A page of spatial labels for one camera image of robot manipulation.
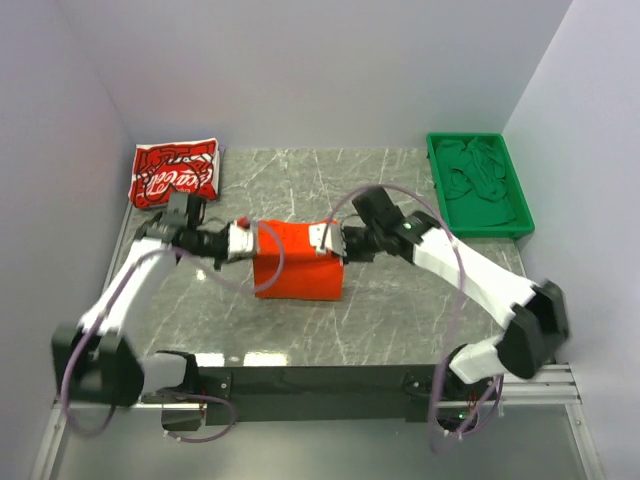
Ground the red white printed folded t-shirt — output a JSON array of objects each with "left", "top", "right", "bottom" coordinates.
[{"left": 128, "top": 138, "right": 221, "bottom": 210}]

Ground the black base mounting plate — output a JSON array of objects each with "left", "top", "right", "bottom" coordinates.
[{"left": 149, "top": 365, "right": 499, "bottom": 426}]

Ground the green plastic bin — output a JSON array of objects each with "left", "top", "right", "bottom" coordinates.
[{"left": 426, "top": 132, "right": 535, "bottom": 239}]

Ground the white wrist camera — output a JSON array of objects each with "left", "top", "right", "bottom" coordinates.
[
  {"left": 308, "top": 222, "right": 346, "bottom": 257},
  {"left": 227, "top": 217, "right": 258, "bottom": 263}
]

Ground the orange t-shirt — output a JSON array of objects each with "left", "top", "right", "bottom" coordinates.
[{"left": 253, "top": 220, "right": 344, "bottom": 301}]

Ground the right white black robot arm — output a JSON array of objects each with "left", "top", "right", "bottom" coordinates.
[{"left": 343, "top": 185, "right": 570, "bottom": 385}]

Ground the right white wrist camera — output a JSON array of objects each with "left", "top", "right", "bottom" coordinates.
[{"left": 308, "top": 222, "right": 346, "bottom": 257}]

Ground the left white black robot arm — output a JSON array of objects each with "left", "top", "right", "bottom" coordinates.
[{"left": 51, "top": 193, "right": 229, "bottom": 407}]

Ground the green t-shirt in bin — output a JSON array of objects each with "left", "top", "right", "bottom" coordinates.
[{"left": 435, "top": 137, "right": 515, "bottom": 228}]

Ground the aluminium rail frame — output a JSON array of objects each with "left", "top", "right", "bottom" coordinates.
[{"left": 49, "top": 190, "right": 603, "bottom": 479}]

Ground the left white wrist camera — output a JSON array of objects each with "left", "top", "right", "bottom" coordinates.
[{"left": 227, "top": 217, "right": 258, "bottom": 263}]

